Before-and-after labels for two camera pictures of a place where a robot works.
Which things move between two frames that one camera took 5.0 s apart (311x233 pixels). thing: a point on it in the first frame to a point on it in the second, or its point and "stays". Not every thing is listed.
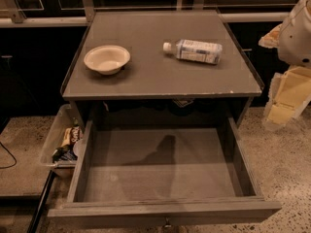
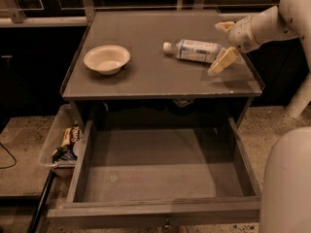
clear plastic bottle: (190, 49) stays
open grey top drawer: (165, 171) stays
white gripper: (295, 39) to (242, 34)
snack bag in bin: (66, 151) stays
